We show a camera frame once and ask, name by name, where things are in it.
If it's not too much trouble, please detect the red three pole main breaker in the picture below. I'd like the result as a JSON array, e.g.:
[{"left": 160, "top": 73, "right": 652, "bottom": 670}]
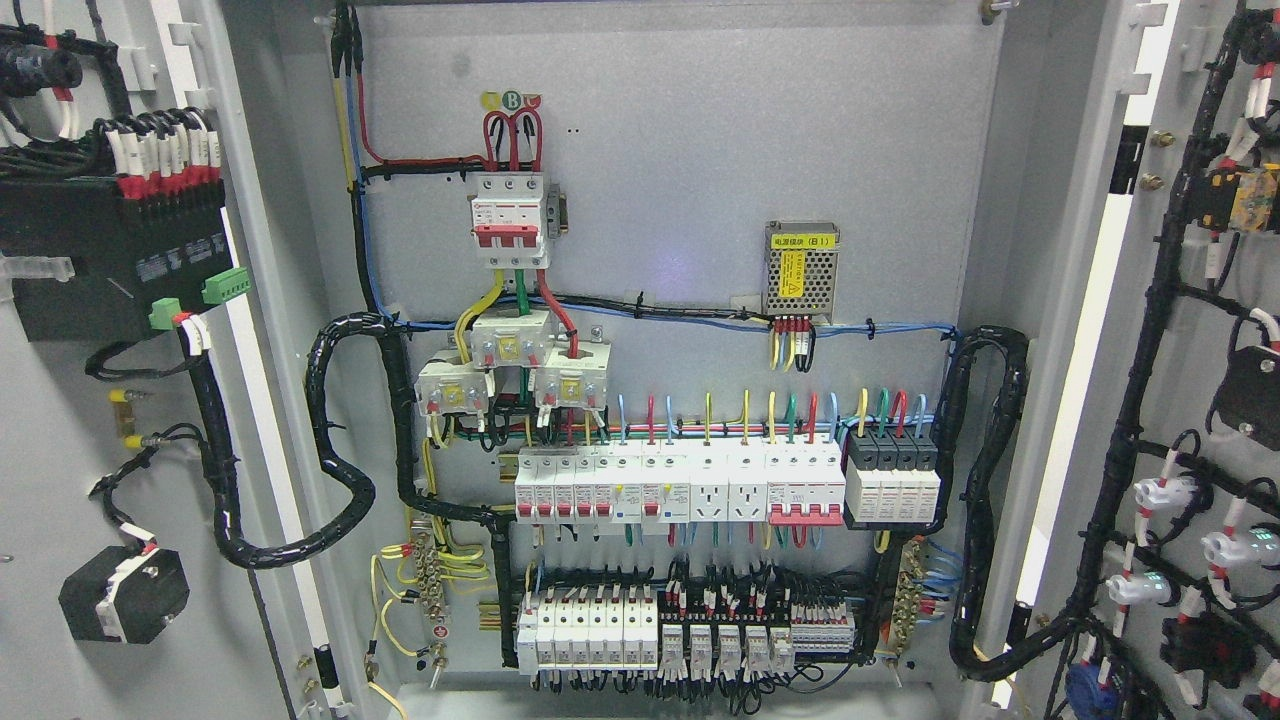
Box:
[{"left": 470, "top": 172, "right": 567, "bottom": 270}]

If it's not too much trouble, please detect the brass ground bar right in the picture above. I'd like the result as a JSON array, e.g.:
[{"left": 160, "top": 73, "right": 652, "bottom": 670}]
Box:
[{"left": 884, "top": 536, "right": 925, "bottom": 660}]

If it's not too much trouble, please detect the brass ground bar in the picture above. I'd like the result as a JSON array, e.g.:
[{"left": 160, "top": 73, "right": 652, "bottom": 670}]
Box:
[
  {"left": 412, "top": 520, "right": 451, "bottom": 688},
  {"left": 884, "top": 536, "right": 925, "bottom": 660}
]

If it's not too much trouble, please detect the brass ground bar left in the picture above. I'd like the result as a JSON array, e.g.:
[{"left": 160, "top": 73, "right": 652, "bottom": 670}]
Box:
[{"left": 412, "top": 520, "right": 451, "bottom": 688}]

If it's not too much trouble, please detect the grey cabinet door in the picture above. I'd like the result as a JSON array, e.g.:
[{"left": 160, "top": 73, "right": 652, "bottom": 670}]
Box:
[
  {"left": 1, "top": 1, "right": 337, "bottom": 719},
  {"left": 947, "top": 1, "right": 1277, "bottom": 719}
]

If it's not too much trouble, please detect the white sockets and red breaker row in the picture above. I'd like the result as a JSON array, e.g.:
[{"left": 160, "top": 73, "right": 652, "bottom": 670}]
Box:
[{"left": 687, "top": 441, "right": 845, "bottom": 527}]

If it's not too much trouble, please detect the black white surge protector block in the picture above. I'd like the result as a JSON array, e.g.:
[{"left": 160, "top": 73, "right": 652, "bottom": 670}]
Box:
[{"left": 845, "top": 432, "right": 941, "bottom": 527}]

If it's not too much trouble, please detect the black meter rear housing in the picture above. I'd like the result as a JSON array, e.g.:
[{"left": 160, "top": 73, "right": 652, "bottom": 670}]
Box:
[{"left": 1, "top": 177, "right": 233, "bottom": 345}]

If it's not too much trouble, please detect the white current transformer cluster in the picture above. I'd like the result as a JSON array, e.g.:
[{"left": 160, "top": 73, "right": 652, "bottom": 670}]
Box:
[{"left": 415, "top": 307, "right": 612, "bottom": 418}]

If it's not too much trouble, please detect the relay and terminal row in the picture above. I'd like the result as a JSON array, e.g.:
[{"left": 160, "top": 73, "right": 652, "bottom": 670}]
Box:
[{"left": 653, "top": 566, "right": 860, "bottom": 697}]

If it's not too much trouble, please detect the black wrapped cable loom left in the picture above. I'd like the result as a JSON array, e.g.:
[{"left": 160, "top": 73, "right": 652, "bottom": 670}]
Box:
[{"left": 186, "top": 313, "right": 421, "bottom": 571}]

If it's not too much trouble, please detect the white small breaker row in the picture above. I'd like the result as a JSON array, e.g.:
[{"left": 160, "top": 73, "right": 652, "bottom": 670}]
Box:
[{"left": 515, "top": 441, "right": 691, "bottom": 532}]

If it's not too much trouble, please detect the black selector switch rear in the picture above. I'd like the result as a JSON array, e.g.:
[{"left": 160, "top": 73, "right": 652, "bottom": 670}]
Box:
[{"left": 59, "top": 546, "right": 189, "bottom": 644}]

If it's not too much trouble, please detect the metal mesh power supply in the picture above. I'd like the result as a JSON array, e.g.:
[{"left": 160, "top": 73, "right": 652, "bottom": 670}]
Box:
[{"left": 762, "top": 222, "right": 840, "bottom": 319}]

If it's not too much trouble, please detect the black wrapped cable loom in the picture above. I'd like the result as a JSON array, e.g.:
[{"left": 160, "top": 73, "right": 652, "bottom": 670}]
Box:
[
  {"left": 940, "top": 325, "right": 1061, "bottom": 682},
  {"left": 186, "top": 313, "right": 421, "bottom": 571}
]

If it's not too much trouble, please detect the black wrapped cable loom right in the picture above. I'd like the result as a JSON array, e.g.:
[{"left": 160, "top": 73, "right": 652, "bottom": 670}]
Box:
[{"left": 940, "top": 325, "right": 1061, "bottom": 682}]

